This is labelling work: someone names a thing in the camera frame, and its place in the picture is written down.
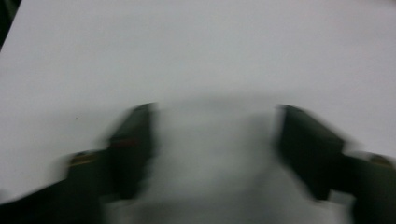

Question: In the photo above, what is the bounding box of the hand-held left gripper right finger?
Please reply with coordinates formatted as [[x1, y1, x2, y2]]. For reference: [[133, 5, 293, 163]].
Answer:
[[275, 105, 347, 201]]

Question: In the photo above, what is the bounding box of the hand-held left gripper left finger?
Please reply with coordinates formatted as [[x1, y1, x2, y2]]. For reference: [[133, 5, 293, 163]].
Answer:
[[106, 102, 159, 201]]

